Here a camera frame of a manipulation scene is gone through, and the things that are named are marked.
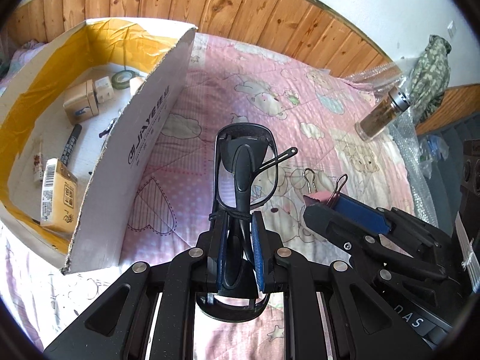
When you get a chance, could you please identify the pink binder clip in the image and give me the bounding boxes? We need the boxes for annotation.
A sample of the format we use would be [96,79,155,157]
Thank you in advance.
[303,168,348,208]

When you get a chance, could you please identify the black eyeglasses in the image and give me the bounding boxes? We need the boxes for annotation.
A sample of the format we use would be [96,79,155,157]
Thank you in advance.
[196,123,298,323]

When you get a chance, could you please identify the beige tissue pack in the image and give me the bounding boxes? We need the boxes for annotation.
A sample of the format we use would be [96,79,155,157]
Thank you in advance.
[40,158,78,236]

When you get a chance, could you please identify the black marker pen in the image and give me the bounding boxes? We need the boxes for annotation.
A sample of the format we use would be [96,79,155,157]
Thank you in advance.
[60,124,82,166]

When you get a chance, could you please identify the green tape roll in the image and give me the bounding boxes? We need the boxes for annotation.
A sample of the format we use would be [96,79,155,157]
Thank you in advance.
[111,70,137,90]

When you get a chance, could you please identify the purple silver action figure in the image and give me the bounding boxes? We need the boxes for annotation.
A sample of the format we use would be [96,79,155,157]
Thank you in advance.
[98,118,117,139]

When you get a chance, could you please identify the red white staples box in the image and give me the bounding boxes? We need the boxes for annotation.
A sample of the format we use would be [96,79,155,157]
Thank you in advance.
[129,76,145,97]

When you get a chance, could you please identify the pink cartoon quilt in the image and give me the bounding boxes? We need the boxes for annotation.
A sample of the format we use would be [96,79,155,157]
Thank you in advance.
[1,33,414,349]

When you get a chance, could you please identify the glass tea bottle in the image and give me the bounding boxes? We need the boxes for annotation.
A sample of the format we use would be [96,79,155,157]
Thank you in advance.
[355,86,410,141]

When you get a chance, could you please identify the camouflage cloth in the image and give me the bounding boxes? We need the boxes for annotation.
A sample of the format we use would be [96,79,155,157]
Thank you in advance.
[408,35,452,125]

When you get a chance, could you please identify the white power adapter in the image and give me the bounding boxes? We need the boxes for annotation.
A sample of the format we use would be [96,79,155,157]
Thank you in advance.
[94,76,115,104]

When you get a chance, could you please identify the white cardboard box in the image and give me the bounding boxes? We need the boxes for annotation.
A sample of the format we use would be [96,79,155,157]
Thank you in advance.
[1,18,196,275]

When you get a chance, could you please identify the tan small box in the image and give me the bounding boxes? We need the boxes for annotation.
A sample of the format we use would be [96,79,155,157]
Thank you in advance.
[64,80,99,125]

